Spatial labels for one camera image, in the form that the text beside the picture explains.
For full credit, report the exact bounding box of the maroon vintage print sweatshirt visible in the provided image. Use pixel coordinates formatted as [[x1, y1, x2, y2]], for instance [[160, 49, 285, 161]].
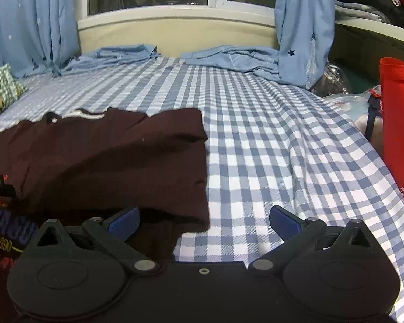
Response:
[[0, 107, 210, 323]]

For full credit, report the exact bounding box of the blue white checkered bedsheet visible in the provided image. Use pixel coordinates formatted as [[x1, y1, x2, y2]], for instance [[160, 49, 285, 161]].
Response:
[[0, 58, 404, 322]]

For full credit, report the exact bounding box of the clear plastic bag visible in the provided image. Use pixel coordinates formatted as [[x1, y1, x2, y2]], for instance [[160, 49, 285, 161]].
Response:
[[310, 63, 383, 156]]

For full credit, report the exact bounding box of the red fabric bag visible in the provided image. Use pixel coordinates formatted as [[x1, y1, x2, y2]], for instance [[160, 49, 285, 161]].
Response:
[[379, 57, 404, 199]]

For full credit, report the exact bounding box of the green checkered pillow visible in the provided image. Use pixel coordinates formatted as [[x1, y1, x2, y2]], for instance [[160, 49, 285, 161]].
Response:
[[0, 64, 28, 112]]

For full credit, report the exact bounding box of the left blue star curtain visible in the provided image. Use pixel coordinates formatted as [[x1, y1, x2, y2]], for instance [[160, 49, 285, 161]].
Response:
[[0, 0, 158, 78]]

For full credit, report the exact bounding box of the blue star curtain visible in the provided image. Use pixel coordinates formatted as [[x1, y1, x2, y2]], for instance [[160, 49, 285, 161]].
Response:
[[181, 0, 335, 90], [0, 0, 158, 78]]

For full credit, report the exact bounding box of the right blue star curtain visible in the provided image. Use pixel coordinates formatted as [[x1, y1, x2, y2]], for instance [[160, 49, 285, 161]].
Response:
[[181, 0, 335, 90]]

